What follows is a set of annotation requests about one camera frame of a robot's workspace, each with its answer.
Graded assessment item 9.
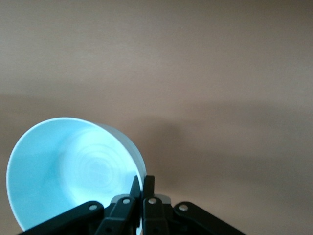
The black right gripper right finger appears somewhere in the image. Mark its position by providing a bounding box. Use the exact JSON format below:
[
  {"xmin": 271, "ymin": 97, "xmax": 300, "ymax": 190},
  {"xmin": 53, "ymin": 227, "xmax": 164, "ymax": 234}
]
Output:
[{"xmin": 142, "ymin": 175, "xmax": 248, "ymax": 235}]

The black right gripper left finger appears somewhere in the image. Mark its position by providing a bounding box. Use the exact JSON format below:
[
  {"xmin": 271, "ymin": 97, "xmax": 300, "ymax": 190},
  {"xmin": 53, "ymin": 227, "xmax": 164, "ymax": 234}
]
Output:
[{"xmin": 17, "ymin": 175, "xmax": 143, "ymax": 235}]

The light blue bowl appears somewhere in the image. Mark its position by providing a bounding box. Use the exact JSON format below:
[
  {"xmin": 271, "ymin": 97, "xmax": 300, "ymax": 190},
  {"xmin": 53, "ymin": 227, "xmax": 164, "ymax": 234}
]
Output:
[{"xmin": 5, "ymin": 117, "xmax": 147, "ymax": 232}]

